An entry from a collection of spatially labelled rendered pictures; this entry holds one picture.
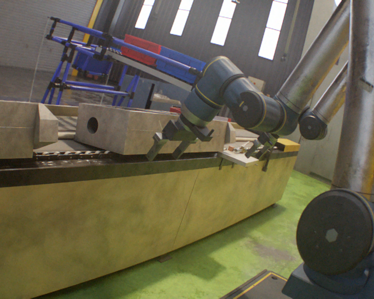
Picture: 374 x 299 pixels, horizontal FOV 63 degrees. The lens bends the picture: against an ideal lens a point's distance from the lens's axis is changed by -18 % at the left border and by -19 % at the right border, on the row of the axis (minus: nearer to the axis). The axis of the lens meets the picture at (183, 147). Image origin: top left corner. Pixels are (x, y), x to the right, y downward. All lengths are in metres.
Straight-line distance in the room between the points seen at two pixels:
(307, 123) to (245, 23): 11.42
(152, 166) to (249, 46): 10.97
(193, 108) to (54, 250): 0.88
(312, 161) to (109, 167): 6.64
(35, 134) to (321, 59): 0.99
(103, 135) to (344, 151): 1.20
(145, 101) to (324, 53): 6.27
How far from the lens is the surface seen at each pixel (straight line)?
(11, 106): 1.20
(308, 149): 7.94
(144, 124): 1.70
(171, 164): 1.97
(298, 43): 12.09
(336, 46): 1.13
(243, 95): 1.02
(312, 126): 1.55
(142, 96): 7.26
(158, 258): 2.49
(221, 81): 1.08
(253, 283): 1.86
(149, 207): 1.98
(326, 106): 1.56
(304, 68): 1.13
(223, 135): 2.41
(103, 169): 1.57
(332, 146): 7.79
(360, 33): 0.85
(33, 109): 1.25
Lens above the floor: 1.23
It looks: 11 degrees down
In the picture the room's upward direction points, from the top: 17 degrees clockwise
